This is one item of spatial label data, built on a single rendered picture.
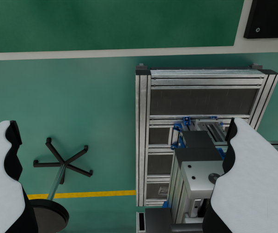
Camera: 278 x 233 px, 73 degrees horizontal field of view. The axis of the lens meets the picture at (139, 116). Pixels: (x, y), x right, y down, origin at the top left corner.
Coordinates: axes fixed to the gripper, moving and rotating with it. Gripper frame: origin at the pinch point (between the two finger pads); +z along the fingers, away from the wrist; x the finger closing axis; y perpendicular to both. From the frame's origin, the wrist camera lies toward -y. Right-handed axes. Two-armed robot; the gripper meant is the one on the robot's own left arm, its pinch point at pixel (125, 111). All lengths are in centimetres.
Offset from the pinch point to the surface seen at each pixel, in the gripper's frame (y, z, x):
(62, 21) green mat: -1.8, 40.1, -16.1
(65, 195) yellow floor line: 169, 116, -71
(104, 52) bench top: 5.6, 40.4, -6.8
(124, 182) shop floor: 150, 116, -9
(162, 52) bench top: 5.6, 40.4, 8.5
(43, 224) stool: 120, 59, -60
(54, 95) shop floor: 53, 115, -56
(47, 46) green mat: 4.0, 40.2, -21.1
